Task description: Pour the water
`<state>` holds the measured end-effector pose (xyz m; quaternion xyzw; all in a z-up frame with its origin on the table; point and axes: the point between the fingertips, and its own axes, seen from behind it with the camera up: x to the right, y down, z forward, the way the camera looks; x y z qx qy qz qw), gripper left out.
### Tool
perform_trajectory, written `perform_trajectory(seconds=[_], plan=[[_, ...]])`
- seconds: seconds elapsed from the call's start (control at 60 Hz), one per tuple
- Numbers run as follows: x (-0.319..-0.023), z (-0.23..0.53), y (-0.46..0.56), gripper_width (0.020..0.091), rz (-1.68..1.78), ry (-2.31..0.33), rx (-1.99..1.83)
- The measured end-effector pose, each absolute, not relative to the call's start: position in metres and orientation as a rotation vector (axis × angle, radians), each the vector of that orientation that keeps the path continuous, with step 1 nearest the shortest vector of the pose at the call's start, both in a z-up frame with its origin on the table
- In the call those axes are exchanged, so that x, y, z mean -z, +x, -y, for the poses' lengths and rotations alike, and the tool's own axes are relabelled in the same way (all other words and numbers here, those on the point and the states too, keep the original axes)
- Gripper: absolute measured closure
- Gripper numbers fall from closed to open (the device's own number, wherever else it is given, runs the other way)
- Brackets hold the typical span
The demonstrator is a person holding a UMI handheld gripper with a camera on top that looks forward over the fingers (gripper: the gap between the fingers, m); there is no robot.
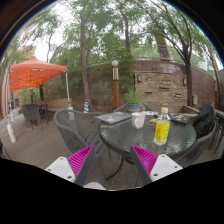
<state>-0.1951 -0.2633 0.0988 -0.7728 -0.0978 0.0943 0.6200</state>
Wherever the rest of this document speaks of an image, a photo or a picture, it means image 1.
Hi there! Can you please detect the black backpack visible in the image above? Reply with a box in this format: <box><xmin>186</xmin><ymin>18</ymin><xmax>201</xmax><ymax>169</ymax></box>
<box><xmin>193</xmin><ymin>103</ymin><xmax>217</xmax><ymax>139</ymax></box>

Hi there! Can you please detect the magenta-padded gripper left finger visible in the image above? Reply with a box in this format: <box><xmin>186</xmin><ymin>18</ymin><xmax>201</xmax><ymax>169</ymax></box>
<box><xmin>44</xmin><ymin>142</ymin><xmax>103</xmax><ymax>187</ymax></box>

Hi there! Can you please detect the clear bottle with yellow label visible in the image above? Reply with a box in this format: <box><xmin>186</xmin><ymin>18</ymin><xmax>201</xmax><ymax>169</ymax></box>
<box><xmin>153</xmin><ymin>106</ymin><xmax>171</xmax><ymax>147</ymax></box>

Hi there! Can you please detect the grey laptop with stickers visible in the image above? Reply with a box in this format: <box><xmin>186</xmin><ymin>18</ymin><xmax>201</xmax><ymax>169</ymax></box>
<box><xmin>95</xmin><ymin>111</ymin><xmax>133</xmax><ymax>125</ymax></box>

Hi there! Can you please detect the white ceramic mug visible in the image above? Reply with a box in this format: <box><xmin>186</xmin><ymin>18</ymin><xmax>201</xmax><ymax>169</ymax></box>
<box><xmin>131</xmin><ymin>112</ymin><xmax>147</xmax><ymax>130</ymax></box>

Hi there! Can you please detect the orange canopy tent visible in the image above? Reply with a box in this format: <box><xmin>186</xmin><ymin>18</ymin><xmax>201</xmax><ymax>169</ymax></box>
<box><xmin>8</xmin><ymin>55</ymin><xmax>69</xmax><ymax>93</ymax></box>

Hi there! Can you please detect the blue yellow striped cone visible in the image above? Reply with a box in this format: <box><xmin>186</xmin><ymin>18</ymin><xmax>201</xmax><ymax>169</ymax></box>
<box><xmin>83</xmin><ymin>99</ymin><xmax>90</xmax><ymax>114</ymax></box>

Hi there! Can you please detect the dark patio chairs group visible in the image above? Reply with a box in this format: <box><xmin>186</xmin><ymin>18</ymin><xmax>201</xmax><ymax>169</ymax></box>
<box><xmin>20</xmin><ymin>103</ymin><xmax>50</xmax><ymax>129</ymax></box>

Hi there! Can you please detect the lamp post with globe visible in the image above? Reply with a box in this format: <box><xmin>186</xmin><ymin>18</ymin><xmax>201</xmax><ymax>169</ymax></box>
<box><xmin>111</xmin><ymin>59</ymin><xmax>120</xmax><ymax>109</ymax></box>

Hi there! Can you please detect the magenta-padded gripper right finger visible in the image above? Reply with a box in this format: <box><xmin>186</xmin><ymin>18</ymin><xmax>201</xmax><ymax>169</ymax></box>
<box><xmin>129</xmin><ymin>144</ymin><xmax>184</xmax><ymax>186</ymax></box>

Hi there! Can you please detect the black laptop with stickers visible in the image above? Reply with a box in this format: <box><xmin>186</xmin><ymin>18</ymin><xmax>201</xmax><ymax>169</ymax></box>
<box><xmin>168</xmin><ymin>112</ymin><xmax>192</xmax><ymax>125</ymax></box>

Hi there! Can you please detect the potted plant in blue pot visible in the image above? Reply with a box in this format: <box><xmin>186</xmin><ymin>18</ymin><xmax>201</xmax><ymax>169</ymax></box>
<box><xmin>123</xmin><ymin>88</ymin><xmax>144</xmax><ymax>113</ymax></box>

